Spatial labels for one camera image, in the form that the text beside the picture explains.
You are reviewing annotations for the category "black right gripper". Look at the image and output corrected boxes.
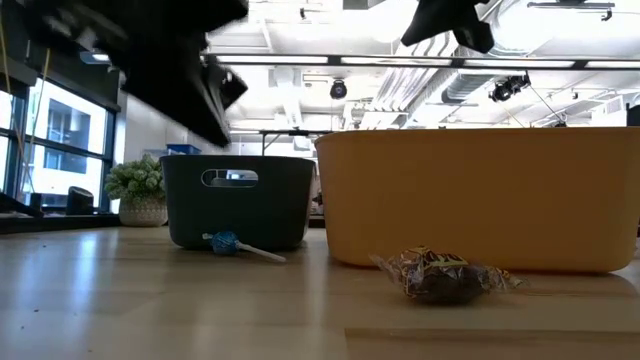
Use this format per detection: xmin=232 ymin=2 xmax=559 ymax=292
xmin=399 ymin=0 xmax=496 ymax=55

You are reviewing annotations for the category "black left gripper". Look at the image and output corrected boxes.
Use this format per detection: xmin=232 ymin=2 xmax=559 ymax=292
xmin=119 ymin=29 xmax=250 ymax=149

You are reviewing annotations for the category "dark grey-blue plastic bin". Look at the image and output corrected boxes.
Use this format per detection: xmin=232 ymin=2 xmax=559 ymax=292
xmin=159 ymin=154 xmax=317 ymax=253

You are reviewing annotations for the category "yellow plastic bin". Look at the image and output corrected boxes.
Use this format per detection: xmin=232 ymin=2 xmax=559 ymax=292
xmin=313 ymin=126 xmax=640 ymax=275

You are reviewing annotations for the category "chocolate candy in clear wrapper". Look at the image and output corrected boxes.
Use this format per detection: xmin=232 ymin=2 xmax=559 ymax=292
xmin=368 ymin=245 xmax=527 ymax=307

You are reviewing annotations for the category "black spotlight cluster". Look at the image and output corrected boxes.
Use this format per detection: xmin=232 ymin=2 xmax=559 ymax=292
xmin=488 ymin=73 xmax=532 ymax=104

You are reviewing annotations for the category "blue storage bin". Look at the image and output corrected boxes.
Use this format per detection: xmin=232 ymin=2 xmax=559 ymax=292
xmin=166 ymin=143 xmax=203 ymax=157

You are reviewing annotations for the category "overhead light strip bar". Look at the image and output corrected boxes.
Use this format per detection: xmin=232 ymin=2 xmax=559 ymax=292
xmin=92 ymin=52 xmax=640 ymax=71

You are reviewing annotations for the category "black ceiling track fixture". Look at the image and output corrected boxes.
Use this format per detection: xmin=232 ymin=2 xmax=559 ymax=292
xmin=526 ymin=0 xmax=617 ymax=23

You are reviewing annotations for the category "green potted artificial plant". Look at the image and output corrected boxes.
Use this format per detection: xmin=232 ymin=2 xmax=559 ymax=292
xmin=103 ymin=153 xmax=169 ymax=229

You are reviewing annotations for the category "background folding table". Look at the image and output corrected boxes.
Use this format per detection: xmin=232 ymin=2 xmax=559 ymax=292
xmin=257 ymin=128 xmax=332 ymax=157

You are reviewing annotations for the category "black chair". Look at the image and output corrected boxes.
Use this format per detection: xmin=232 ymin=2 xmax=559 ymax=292
xmin=66 ymin=185 xmax=96 ymax=217

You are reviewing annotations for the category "blue lollipop with white stick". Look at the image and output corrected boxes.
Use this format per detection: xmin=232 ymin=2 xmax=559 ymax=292
xmin=201 ymin=230 xmax=288 ymax=264

